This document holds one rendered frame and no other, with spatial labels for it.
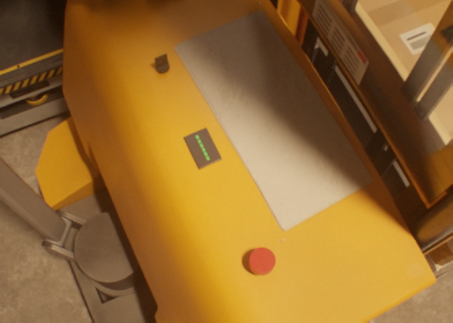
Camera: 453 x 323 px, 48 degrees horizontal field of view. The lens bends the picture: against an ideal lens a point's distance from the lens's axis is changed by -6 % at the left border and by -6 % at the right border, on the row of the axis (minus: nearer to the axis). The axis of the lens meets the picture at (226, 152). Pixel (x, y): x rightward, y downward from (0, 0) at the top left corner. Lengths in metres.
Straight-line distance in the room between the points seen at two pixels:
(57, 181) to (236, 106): 0.73
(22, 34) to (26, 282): 0.79
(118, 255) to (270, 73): 0.60
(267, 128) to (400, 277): 0.31
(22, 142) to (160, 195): 1.15
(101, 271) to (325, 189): 0.64
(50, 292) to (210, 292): 1.02
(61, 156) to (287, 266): 0.85
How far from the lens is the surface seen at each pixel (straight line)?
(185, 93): 0.91
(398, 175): 1.25
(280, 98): 0.90
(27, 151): 1.95
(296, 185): 0.85
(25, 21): 1.78
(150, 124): 0.90
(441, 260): 1.34
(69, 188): 1.47
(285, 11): 1.29
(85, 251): 1.31
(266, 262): 0.78
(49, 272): 1.80
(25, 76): 1.66
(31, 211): 1.16
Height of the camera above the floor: 1.69
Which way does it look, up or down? 68 degrees down
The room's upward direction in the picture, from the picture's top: 1 degrees clockwise
